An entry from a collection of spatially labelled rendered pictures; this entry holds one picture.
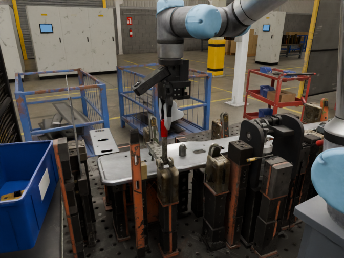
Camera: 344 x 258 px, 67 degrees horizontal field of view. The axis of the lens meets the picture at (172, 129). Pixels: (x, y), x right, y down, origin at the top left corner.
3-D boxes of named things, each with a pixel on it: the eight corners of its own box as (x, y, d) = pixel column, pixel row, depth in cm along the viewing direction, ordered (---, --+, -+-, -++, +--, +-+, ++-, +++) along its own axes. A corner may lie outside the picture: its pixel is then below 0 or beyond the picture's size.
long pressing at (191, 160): (339, 117, 152) (340, 114, 151) (380, 130, 132) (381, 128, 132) (95, 157, 105) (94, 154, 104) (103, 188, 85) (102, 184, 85)
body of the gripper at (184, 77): (190, 101, 78) (192, 59, 73) (163, 104, 75) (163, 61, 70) (180, 95, 84) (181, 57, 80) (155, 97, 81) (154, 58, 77)
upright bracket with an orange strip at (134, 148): (144, 253, 96) (137, 128, 78) (145, 256, 95) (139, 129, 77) (136, 256, 95) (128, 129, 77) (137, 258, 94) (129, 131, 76)
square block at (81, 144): (94, 210, 119) (84, 138, 105) (96, 221, 112) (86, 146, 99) (75, 214, 116) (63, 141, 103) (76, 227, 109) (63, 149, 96)
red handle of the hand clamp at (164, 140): (169, 161, 88) (169, 117, 83) (171, 164, 87) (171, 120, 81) (157, 164, 87) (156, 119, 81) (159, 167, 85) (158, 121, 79)
